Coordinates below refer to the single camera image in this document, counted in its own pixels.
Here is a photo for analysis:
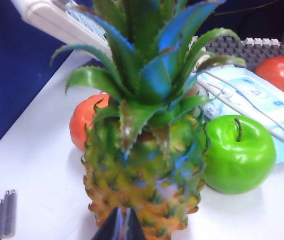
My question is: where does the long white cable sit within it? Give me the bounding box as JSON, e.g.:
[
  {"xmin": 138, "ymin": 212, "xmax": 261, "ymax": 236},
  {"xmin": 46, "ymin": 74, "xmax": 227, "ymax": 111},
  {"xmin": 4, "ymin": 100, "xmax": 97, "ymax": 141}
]
[{"xmin": 201, "ymin": 70, "xmax": 284, "ymax": 143}]

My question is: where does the orange fruit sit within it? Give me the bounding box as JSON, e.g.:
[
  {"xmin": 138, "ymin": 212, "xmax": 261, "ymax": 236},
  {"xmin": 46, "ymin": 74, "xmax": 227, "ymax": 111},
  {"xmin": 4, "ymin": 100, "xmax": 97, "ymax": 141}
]
[
  {"xmin": 255, "ymin": 56, "xmax": 284, "ymax": 96},
  {"xmin": 69, "ymin": 93, "xmax": 111, "ymax": 151}
]

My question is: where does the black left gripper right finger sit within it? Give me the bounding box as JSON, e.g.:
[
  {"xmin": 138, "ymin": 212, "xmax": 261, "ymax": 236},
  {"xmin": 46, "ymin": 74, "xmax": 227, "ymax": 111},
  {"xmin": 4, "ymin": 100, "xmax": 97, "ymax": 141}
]
[{"xmin": 123, "ymin": 206, "xmax": 147, "ymax": 240}]

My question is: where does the light blue wet wipes pack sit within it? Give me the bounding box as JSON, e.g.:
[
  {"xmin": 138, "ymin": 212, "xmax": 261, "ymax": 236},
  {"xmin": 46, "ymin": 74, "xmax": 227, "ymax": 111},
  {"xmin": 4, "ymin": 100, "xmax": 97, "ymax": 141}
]
[{"xmin": 195, "ymin": 67, "xmax": 284, "ymax": 166}]

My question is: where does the large green apple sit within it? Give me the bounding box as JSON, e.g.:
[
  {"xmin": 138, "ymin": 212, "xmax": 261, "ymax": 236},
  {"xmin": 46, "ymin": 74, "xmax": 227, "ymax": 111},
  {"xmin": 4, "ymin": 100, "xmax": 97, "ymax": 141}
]
[{"xmin": 203, "ymin": 114, "xmax": 278, "ymax": 195}]

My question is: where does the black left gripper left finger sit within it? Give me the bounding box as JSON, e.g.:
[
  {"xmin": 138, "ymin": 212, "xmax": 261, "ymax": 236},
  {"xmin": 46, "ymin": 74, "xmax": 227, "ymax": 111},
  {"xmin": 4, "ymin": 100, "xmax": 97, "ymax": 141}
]
[{"xmin": 90, "ymin": 206, "xmax": 123, "ymax": 240}]

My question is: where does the white grey mechanical keyboard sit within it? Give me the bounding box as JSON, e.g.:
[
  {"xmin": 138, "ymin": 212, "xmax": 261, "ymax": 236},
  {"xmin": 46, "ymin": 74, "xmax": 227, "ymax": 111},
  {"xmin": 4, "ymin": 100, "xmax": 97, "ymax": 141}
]
[{"xmin": 191, "ymin": 35, "xmax": 284, "ymax": 73}]

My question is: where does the artificial pineapple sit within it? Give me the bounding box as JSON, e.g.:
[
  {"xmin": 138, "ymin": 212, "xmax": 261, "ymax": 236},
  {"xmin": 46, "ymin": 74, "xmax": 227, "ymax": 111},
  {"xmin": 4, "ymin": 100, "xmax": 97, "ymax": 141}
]
[{"xmin": 49, "ymin": 0, "xmax": 247, "ymax": 240}]

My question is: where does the white Type-C charging cable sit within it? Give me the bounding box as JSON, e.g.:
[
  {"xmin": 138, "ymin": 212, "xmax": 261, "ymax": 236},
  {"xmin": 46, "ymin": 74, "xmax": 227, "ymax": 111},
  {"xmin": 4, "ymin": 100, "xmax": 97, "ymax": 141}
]
[{"xmin": 196, "ymin": 79, "xmax": 284, "ymax": 150}]

